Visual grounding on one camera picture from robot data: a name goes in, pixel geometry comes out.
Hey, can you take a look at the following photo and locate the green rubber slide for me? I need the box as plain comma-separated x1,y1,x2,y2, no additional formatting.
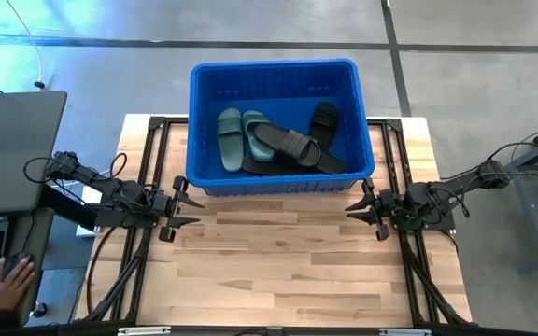
242,109,276,163
216,107,245,173

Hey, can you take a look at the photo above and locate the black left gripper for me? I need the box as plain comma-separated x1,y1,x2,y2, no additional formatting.
149,175,206,244

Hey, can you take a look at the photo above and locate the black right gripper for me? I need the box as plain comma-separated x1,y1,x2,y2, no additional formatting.
344,177,399,243

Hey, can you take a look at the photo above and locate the dark cable beside table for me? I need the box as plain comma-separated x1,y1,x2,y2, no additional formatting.
85,226,117,318

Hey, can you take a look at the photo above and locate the dark computer desk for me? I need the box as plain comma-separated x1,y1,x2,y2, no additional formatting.
0,204,55,328

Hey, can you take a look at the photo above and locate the white table bracket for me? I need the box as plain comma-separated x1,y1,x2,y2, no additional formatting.
117,326,172,336
378,328,432,336

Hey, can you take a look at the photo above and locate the blue plastic bin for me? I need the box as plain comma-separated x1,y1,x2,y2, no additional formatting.
185,58,376,197

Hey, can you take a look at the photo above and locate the black aluminium table frame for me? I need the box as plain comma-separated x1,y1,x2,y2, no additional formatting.
75,115,191,326
366,117,474,327

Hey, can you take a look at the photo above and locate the black computer mouse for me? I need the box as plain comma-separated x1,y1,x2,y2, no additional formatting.
1,251,33,281

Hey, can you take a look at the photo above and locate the white floor cable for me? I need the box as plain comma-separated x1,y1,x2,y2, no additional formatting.
5,0,46,90

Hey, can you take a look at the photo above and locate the person's hand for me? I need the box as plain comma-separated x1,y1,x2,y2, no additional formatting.
0,256,36,315

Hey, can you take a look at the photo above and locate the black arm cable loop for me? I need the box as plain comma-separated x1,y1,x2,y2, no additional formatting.
108,152,129,181
21,155,72,185

